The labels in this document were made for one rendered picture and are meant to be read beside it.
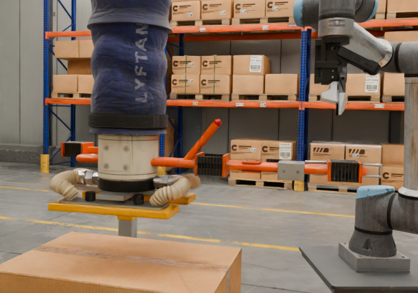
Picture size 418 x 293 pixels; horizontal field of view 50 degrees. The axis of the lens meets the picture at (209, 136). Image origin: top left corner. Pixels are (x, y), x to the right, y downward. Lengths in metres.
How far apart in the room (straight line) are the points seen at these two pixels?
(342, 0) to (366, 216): 1.02
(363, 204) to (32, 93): 10.86
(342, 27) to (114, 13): 0.59
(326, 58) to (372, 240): 0.97
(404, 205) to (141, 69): 1.16
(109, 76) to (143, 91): 0.10
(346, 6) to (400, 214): 0.96
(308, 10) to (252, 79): 7.13
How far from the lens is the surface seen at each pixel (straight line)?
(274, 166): 1.20
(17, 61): 12.57
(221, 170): 1.21
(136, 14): 1.23
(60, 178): 1.32
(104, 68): 1.25
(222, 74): 8.66
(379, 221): 1.96
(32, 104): 12.24
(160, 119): 1.25
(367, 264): 1.96
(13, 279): 1.31
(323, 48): 1.22
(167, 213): 1.16
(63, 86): 10.10
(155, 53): 1.26
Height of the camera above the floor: 1.37
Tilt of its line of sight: 3 degrees down
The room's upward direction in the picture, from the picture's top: 1 degrees clockwise
